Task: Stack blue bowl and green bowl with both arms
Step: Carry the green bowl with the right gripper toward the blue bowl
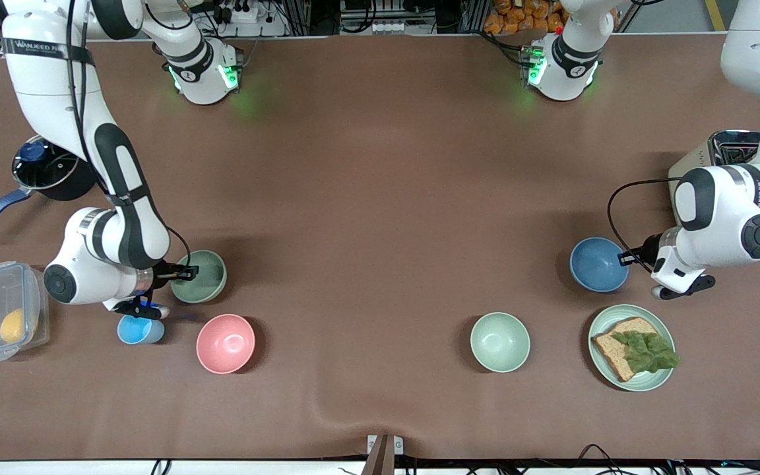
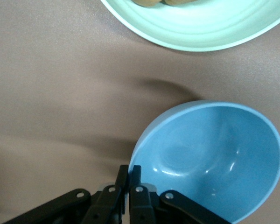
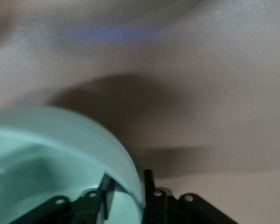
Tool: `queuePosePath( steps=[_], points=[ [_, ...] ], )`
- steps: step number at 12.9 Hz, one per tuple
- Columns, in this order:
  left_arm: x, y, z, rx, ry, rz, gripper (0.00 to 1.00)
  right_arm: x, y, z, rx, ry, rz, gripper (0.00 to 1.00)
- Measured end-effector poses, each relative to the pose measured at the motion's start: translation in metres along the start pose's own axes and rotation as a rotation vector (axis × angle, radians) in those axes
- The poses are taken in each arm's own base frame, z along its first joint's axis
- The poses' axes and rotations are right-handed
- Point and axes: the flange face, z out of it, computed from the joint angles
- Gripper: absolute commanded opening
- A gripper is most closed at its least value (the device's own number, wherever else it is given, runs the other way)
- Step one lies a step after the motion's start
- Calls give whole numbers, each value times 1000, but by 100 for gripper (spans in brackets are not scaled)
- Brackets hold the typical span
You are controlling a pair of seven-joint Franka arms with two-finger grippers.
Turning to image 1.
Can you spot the sage green bowl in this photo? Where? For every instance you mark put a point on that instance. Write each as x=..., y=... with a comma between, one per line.
x=205, y=280

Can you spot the white power strip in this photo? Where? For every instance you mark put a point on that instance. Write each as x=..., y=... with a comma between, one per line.
x=386, y=28
x=268, y=30

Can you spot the pink bowl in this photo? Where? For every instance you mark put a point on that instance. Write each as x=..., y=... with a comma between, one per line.
x=225, y=344

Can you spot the light blue cup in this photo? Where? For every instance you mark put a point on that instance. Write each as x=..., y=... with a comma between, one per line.
x=134, y=331

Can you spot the blue bowl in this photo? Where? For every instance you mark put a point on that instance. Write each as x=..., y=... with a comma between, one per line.
x=594, y=265

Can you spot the brown bread slice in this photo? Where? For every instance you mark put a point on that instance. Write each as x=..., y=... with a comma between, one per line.
x=611, y=353

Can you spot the pale mint green bowl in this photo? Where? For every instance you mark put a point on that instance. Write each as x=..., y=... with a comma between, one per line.
x=500, y=342

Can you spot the beige chrome toaster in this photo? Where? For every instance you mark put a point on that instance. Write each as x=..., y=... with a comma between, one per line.
x=729, y=142

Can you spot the yellow lemon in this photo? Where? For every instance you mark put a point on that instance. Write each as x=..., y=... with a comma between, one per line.
x=16, y=326

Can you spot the green lettuce leaf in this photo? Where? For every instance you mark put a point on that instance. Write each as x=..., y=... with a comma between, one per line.
x=647, y=353

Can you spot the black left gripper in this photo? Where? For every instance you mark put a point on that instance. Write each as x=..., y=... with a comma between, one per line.
x=648, y=251

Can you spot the orange snack pack pile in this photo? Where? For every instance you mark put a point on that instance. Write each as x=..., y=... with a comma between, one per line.
x=518, y=16

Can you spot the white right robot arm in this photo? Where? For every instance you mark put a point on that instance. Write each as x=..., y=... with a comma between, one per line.
x=123, y=218

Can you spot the glass lid blue knob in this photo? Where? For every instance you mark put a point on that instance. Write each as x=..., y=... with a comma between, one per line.
x=40, y=168

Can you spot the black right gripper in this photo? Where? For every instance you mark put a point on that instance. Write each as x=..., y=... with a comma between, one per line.
x=164, y=270

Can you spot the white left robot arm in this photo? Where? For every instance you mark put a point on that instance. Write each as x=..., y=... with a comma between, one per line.
x=723, y=218

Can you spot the pale green plate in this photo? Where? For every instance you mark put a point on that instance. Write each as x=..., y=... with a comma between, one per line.
x=644, y=382

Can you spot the metal table edge bracket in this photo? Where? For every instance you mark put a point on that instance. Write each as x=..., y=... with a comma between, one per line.
x=384, y=452

